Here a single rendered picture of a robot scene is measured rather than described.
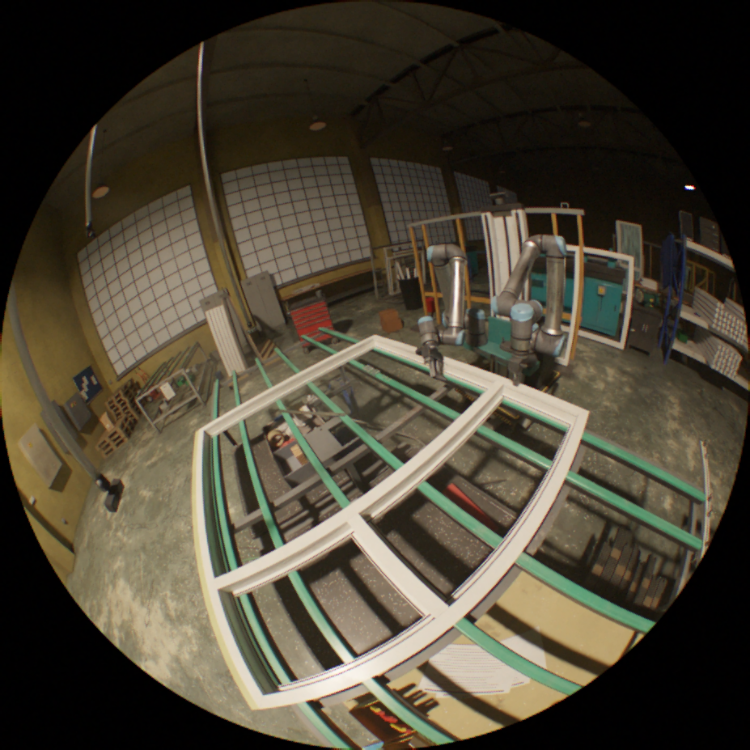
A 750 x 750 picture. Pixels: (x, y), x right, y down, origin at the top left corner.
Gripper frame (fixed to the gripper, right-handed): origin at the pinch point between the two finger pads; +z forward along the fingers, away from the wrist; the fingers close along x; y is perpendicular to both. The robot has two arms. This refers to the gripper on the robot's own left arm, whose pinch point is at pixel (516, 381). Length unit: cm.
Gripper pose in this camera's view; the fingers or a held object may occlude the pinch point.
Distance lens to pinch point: 107.9
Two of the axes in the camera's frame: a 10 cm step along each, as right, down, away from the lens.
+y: 5.8, 3.1, -7.6
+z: 2.2, 8.3, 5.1
